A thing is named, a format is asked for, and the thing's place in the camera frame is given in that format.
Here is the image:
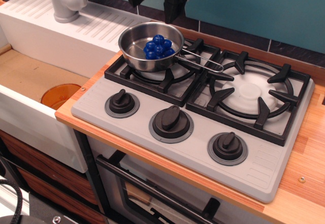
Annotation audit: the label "blue toy blueberry cluster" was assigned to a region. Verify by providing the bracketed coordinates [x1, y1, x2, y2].
[143, 35, 175, 60]

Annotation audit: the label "stainless steel pan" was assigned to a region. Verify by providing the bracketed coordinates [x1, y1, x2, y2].
[118, 22, 224, 73]

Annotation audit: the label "black left stove knob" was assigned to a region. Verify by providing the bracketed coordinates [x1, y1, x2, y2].
[104, 89, 140, 118]

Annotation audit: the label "black stove knob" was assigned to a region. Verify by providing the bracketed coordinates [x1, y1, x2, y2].
[104, 89, 140, 118]
[149, 105, 194, 144]
[207, 132, 248, 166]

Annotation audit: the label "black middle stove knob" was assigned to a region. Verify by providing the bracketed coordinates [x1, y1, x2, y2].
[149, 105, 194, 144]

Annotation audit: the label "grey toy stove top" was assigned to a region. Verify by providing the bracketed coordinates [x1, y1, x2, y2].
[70, 27, 316, 204]

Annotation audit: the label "black right stove knob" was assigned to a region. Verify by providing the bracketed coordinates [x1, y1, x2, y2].
[207, 132, 248, 166]

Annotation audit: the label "grey toy faucet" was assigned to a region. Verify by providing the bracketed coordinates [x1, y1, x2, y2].
[51, 0, 87, 23]

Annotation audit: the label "black left burner grate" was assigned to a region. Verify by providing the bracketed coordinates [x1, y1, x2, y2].
[104, 39, 221, 107]

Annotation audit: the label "black burner grate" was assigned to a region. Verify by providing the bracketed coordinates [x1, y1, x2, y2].
[186, 50, 314, 146]
[104, 39, 221, 107]

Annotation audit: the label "teal cabinet right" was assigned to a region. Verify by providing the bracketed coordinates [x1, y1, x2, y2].
[81, 0, 325, 54]

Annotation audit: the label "white sink unit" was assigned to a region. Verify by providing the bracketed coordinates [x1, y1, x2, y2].
[1, 0, 147, 173]

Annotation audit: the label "black right burner grate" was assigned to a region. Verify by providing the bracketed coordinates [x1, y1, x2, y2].
[186, 50, 314, 146]

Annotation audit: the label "wooden drawer fronts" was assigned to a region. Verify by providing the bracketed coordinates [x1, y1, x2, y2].
[1, 131, 108, 223]

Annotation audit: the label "oven door with handle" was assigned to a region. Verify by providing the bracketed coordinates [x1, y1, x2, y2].
[94, 150, 267, 223]

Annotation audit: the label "black braided cable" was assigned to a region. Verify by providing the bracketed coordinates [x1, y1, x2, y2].
[0, 179, 23, 224]

